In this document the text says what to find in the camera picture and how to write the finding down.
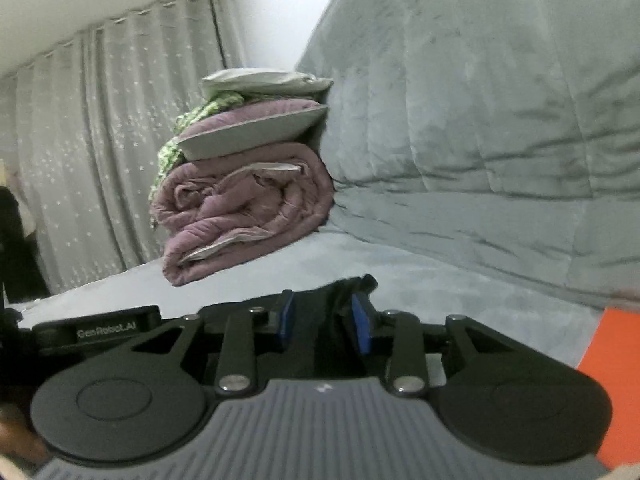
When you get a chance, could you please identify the pink folded quilt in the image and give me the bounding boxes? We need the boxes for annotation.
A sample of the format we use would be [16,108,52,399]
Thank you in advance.
[150,141,335,288]

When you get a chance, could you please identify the black t-shirt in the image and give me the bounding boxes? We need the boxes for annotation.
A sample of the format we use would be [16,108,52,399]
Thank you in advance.
[200,274,446,386]

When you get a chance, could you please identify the grey padded headboard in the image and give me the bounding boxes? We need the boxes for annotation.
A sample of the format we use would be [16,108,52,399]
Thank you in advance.
[295,0,640,311]

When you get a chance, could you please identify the black hanging garment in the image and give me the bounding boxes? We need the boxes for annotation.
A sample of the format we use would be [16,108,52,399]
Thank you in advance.
[0,185,51,306]

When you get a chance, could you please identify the beige hanging cloth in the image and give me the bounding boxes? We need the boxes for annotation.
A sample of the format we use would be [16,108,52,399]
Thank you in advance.
[0,160,37,241]

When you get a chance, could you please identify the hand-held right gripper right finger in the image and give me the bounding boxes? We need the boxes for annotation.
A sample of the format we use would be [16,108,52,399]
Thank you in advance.
[351,294,516,397]

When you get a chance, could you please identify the grey star curtain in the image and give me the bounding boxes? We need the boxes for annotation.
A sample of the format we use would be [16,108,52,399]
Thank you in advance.
[0,0,246,296]

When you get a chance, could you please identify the orange flat object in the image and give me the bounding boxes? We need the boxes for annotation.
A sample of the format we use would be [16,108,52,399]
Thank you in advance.
[575,307,640,471]

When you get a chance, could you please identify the person's left hand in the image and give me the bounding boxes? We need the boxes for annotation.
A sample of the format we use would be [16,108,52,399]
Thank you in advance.
[0,402,51,465]

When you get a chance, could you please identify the white grey pillow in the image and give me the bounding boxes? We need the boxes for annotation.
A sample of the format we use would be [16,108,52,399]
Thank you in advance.
[200,69,335,97]

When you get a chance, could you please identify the pink grey pillow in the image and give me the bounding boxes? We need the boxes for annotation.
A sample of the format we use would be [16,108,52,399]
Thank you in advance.
[177,100,330,161]

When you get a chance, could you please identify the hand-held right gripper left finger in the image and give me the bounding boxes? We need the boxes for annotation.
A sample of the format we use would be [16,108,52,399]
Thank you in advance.
[129,290,296,396]

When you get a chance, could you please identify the bed with grey sheet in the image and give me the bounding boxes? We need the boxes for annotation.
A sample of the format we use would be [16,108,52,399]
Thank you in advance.
[10,232,606,401]

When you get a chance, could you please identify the green patterned cloth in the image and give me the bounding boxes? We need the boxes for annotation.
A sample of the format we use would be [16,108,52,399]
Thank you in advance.
[150,91,246,206]

